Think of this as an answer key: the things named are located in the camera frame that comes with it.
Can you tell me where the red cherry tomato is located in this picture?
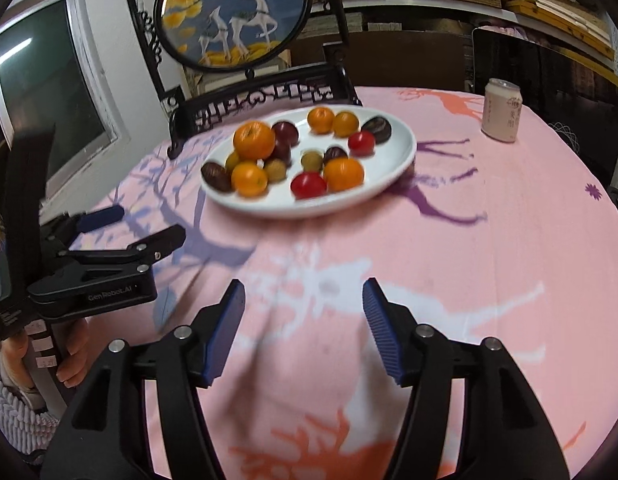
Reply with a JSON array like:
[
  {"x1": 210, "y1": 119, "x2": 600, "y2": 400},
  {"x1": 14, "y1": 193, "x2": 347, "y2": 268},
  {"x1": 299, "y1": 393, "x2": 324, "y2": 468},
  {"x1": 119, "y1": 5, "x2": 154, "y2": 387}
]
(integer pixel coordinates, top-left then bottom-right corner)
[
  {"x1": 290, "y1": 171, "x2": 327, "y2": 200},
  {"x1": 348, "y1": 131, "x2": 376, "y2": 157}
]

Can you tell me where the dark cherry with stem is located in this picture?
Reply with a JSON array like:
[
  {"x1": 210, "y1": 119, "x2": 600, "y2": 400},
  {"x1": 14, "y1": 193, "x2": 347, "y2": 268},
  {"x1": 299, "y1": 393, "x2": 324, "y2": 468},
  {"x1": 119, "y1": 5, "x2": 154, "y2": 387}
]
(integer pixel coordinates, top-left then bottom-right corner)
[{"x1": 323, "y1": 145, "x2": 348, "y2": 166}]

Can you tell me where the left hand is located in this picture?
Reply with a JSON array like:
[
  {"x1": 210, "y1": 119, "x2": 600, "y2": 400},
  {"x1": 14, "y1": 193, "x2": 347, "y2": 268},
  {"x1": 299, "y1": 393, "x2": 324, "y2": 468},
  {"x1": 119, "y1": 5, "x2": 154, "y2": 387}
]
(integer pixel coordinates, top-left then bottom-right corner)
[{"x1": 0, "y1": 317, "x2": 91, "y2": 392}]

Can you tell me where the yellow orange kumquat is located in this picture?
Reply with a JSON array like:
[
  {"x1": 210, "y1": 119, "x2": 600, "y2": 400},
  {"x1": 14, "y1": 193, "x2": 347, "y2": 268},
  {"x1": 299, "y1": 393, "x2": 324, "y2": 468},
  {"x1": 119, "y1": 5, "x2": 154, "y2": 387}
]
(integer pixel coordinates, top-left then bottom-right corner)
[{"x1": 225, "y1": 152, "x2": 240, "y2": 174}]

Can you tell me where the pink printed tablecloth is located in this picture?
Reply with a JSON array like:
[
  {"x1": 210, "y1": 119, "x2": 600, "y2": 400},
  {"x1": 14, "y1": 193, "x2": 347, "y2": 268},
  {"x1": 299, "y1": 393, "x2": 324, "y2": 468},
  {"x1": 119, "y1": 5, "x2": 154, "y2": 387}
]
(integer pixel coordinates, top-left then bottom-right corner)
[{"x1": 78, "y1": 88, "x2": 618, "y2": 479}]

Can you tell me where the black carved wooden stand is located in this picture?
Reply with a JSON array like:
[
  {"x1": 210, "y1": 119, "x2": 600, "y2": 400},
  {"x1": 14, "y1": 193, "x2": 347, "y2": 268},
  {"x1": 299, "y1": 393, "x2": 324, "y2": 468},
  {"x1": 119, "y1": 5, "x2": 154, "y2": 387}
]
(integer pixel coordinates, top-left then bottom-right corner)
[{"x1": 126, "y1": 0, "x2": 360, "y2": 159}]

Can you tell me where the beige longan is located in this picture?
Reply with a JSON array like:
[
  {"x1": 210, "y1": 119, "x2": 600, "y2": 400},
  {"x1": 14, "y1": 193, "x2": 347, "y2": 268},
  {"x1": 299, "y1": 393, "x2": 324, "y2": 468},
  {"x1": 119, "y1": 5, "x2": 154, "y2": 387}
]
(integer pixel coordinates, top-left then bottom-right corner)
[
  {"x1": 264, "y1": 159, "x2": 287, "y2": 183},
  {"x1": 300, "y1": 150, "x2": 323, "y2": 174}
]

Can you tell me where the large orange mandarin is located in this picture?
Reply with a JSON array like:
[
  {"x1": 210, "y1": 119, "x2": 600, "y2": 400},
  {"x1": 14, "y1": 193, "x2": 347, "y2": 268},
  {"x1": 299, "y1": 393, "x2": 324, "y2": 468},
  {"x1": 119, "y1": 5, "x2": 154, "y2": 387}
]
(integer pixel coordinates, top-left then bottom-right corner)
[{"x1": 233, "y1": 120, "x2": 276, "y2": 160}]

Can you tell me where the framed window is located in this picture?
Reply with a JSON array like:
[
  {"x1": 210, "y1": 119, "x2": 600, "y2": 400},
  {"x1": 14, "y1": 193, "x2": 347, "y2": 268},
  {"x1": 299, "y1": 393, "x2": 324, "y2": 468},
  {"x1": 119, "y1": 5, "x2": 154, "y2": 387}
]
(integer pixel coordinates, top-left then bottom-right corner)
[{"x1": 0, "y1": 0, "x2": 123, "y2": 200}]

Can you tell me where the dark red plum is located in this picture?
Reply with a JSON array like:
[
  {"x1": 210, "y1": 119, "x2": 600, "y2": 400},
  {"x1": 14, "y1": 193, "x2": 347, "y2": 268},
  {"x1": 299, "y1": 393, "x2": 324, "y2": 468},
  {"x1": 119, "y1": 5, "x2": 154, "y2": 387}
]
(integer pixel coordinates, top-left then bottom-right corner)
[{"x1": 266, "y1": 141, "x2": 292, "y2": 167}]

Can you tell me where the dark red cherry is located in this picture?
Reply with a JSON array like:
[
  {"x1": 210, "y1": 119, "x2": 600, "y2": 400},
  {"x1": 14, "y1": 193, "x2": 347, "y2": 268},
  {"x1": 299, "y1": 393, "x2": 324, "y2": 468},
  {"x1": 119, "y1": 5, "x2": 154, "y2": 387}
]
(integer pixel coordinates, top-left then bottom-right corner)
[{"x1": 272, "y1": 120, "x2": 299, "y2": 146}]

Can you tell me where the small orange on plate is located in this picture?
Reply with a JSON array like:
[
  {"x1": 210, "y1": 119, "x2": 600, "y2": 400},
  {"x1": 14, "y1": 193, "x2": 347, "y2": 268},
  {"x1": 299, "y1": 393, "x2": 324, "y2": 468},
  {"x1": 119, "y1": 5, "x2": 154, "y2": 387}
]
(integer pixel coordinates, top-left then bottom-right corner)
[{"x1": 323, "y1": 157, "x2": 365, "y2": 193}]

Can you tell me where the small orange mandarin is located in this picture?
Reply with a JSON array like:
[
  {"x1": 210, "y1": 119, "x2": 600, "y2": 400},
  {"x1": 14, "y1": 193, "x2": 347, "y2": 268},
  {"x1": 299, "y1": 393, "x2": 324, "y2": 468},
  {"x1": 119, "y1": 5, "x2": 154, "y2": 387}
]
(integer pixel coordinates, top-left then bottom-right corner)
[{"x1": 307, "y1": 106, "x2": 335, "y2": 134}]

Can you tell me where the round deer art screen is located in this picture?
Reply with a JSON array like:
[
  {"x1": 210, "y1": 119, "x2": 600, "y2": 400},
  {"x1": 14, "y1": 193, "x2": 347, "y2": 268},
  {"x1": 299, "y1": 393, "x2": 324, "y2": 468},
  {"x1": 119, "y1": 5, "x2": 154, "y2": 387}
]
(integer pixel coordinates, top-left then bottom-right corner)
[{"x1": 152, "y1": 0, "x2": 311, "y2": 73}]

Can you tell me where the white beverage can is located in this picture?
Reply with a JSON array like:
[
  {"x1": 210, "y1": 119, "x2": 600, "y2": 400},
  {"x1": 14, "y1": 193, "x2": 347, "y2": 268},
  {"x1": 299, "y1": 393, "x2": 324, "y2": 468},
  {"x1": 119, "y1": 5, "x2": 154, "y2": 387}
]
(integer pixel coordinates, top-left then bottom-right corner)
[{"x1": 481, "y1": 78, "x2": 522, "y2": 143}]

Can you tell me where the dark chair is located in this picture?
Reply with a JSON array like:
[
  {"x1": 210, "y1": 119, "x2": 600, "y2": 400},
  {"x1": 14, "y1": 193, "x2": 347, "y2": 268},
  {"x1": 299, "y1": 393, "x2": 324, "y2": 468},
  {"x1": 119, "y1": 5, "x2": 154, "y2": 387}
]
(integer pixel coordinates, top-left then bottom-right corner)
[{"x1": 472, "y1": 28, "x2": 618, "y2": 186}]

